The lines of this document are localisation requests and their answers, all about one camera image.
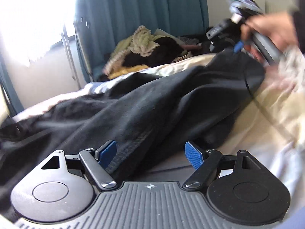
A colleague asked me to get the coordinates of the teal curtain right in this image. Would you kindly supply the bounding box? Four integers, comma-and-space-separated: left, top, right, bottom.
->
74, 0, 209, 83

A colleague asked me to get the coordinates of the metal clothes drying rack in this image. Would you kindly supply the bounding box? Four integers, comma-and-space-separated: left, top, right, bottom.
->
60, 18, 94, 90

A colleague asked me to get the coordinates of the black shorts garment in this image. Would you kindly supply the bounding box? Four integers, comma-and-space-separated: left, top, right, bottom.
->
1, 50, 265, 221

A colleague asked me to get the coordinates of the pile of clothes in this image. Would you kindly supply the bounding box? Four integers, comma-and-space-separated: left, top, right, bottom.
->
102, 25, 202, 78

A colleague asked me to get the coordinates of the pastel pink blue bed sheet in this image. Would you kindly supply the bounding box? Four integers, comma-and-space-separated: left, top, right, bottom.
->
9, 45, 305, 203

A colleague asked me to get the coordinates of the person's right hand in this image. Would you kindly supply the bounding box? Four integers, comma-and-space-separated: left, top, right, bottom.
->
241, 12, 304, 52

